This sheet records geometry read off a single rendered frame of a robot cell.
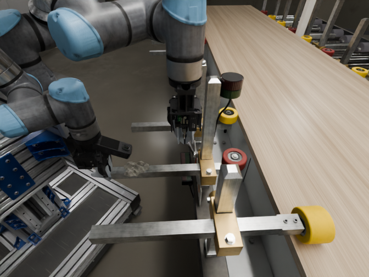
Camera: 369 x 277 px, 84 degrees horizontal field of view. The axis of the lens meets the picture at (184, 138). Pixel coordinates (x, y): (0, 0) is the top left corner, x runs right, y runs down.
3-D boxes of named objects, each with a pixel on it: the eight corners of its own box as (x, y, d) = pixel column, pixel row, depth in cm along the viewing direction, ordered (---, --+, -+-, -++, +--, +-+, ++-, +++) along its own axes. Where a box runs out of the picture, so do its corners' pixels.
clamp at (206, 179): (200, 186, 69) (201, 176, 65) (196, 156, 79) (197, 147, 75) (217, 184, 69) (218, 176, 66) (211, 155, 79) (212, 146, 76)
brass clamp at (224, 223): (213, 256, 44) (216, 248, 40) (205, 200, 54) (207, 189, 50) (242, 255, 44) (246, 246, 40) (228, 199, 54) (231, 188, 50)
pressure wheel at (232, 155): (221, 186, 71) (225, 165, 64) (217, 168, 77) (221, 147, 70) (243, 185, 72) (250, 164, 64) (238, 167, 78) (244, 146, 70)
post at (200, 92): (193, 155, 106) (197, 63, 73) (193, 150, 108) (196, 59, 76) (200, 154, 106) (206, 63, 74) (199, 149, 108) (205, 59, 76)
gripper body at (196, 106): (169, 134, 48) (167, 88, 40) (169, 113, 54) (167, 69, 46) (202, 133, 48) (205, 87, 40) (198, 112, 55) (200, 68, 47)
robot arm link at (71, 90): (40, 81, 48) (79, 72, 51) (60, 118, 55) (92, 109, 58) (44, 95, 43) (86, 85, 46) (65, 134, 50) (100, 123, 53)
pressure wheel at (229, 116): (228, 140, 89) (232, 119, 81) (212, 132, 93) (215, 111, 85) (236, 131, 94) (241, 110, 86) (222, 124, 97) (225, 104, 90)
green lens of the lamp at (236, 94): (220, 99, 53) (221, 92, 52) (216, 88, 58) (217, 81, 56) (242, 98, 54) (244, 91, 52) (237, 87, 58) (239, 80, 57)
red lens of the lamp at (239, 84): (221, 90, 52) (222, 82, 50) (217, 79, 56) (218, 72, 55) (245, 90, 52) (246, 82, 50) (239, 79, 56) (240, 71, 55)
